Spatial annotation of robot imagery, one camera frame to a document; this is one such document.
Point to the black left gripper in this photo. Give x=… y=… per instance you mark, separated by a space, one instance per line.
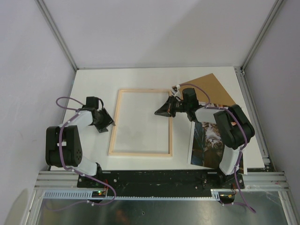
x=101 y=128

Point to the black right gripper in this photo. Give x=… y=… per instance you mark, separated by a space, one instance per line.
x=167 y=109

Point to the white wooden picture frame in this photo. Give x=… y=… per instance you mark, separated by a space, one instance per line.
x=138 y=132

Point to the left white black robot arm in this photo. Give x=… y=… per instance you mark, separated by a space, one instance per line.
x=63 y=147

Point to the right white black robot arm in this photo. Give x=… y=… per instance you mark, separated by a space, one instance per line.
x=192 y=104

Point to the cat and books photo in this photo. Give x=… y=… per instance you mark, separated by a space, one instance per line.
x=220 y=135

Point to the brown cardboard backing board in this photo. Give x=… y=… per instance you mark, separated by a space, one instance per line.
x=220 y=88

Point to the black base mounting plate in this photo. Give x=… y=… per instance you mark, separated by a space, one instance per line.
x=163 y=183

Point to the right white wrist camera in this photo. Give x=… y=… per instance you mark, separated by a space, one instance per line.
x=176 y=91

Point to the aluminium front rail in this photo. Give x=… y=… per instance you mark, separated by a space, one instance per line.
x=254 y=181

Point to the left aluminium corner post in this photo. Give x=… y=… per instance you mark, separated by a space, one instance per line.
x=56 y=33

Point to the aluminium corner post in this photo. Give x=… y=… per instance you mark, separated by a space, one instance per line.
x=56 y=33
x=270 y=19

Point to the right aluminium corner post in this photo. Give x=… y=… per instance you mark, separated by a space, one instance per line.
x=270 y=19

